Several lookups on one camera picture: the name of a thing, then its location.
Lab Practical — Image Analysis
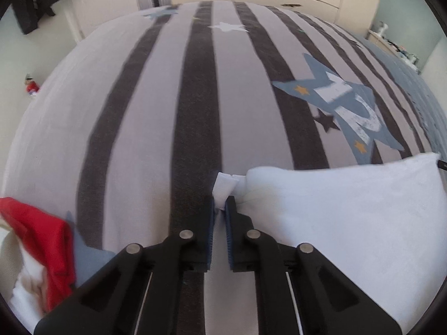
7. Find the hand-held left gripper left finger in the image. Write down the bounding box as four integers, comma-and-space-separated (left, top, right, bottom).
34, 195, 215, 335

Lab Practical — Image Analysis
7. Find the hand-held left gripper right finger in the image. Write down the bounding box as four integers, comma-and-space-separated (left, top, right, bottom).
224, 195, 402, 335

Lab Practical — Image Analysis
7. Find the white polo shirt striped collar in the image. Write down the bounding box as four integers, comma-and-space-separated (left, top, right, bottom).
212, 152, 447, 332

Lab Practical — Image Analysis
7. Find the bed with striped star bedding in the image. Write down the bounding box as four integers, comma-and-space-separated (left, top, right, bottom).
2, 1, 447, 335

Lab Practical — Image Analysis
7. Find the white nightstand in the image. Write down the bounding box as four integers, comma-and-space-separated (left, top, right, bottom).
365, 30, 423, 72

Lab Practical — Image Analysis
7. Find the folded red cloth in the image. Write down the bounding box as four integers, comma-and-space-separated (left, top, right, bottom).
0, 197, 77, 313

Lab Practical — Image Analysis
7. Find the folded white polo shirt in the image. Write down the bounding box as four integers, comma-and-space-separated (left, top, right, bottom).
0, 225, 47, 325

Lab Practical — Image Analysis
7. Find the red fire extinguisher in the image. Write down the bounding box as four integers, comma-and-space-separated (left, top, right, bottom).
24, 73, 39, 97

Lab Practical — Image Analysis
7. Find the white room door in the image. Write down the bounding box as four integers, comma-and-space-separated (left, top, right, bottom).
61, 0, 151, 44

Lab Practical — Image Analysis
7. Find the black hanging jacket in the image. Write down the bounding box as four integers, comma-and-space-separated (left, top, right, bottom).
10, 0, 60, 35

